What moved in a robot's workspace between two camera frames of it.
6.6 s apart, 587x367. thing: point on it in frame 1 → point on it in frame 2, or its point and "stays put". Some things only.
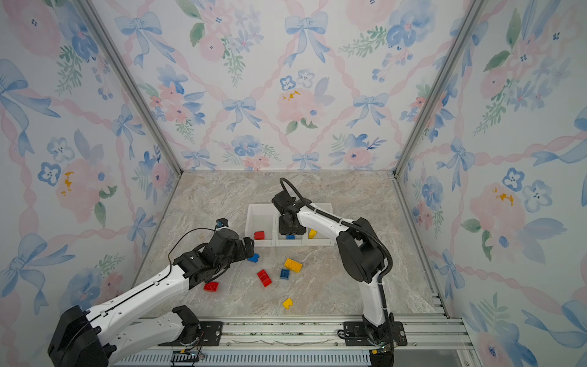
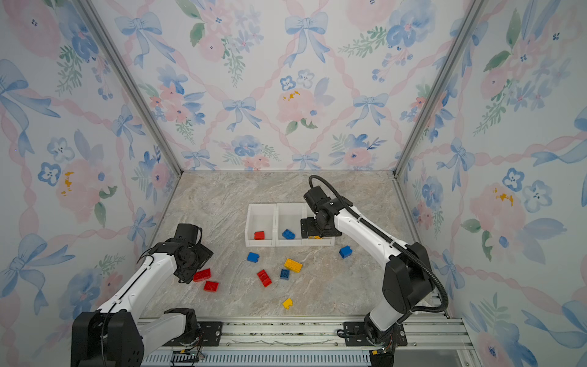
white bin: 261,217 stays put
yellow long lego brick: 293,265 stays put
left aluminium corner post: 132,84 stays put
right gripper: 283,229 → 306,228
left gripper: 243,252 → 205,252
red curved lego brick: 264,278 stays put
